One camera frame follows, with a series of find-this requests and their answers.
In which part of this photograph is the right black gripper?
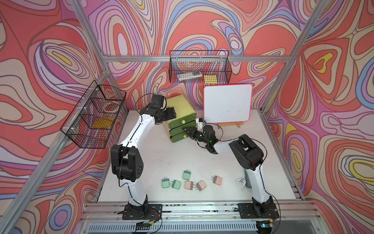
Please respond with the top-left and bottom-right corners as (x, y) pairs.
(182, 127), (209, 144)

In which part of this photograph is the yellow green drawer cabinet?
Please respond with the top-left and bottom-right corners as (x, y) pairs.
(163, 95), (197, 143)

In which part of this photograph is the green plug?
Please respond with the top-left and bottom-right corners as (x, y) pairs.
(171, 180), (182, 190)
(162, 178), (170, 189)
(182, 170), (191, 180)

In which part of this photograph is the pink plug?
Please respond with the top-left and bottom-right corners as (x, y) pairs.
(184, 181), (194, 191)
(212, 175), (223, 186)
(196, 180), (207, 192)

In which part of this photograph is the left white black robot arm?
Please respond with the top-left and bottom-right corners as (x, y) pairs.
(111, 107), (176, 216)

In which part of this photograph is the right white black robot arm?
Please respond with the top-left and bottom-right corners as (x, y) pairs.
(183, 125), (279, 217)

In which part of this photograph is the grey box in back basket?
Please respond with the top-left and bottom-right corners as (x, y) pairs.
(177, 71), (203, 82)

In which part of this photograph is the pink framed whiteboard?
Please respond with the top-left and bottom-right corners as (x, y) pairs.
(204, 84), (253, 123)

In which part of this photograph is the wooden whiteboard stand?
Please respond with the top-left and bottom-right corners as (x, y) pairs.
(218, 122), (244, 128)

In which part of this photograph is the yellow block in back basket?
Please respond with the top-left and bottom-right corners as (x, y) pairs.
(204, 75), (218, 85)

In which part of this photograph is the yellow item in left basket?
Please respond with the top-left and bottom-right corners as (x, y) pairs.
(92, 117), (115, 129)

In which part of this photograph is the white plastic clip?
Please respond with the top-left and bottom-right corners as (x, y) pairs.
(235, 176), (246, 189)

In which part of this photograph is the grey felt eraser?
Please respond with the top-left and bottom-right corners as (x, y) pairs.
(244, 171), (252, 189)

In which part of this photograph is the green circuit board left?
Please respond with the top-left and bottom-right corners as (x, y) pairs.
(135, 221), (154, 231)

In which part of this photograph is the green circuit board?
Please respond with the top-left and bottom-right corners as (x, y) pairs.
(135, 221), (154, 231)
(256, 219), (274, 231)

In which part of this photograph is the green circuit board right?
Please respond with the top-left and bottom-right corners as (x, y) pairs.
(256, 219), (274, 231)

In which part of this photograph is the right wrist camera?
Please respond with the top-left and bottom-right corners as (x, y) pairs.
(196, 118), (206, 132)

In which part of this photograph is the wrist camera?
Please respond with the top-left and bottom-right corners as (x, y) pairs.
(150, 94), (166, 109)
(196, 118), (206, 132)

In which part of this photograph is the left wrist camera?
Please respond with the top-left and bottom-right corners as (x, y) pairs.
(150, 94), (166, 109)

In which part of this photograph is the back black wire basket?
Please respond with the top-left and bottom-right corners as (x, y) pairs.
(168, 49), (232, 86)

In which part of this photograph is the black wire basket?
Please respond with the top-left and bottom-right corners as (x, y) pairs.
(60, 81), (127, 149)
(168, 49), (232, 86)

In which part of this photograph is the left black wire basket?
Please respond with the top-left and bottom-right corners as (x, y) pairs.
(60, 81), (127, 149)

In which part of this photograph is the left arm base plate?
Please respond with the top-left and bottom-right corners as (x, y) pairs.
(118, 204), (163, 221)

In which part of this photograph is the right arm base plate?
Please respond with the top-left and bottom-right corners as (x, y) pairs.
(238, 203), (280, 220)

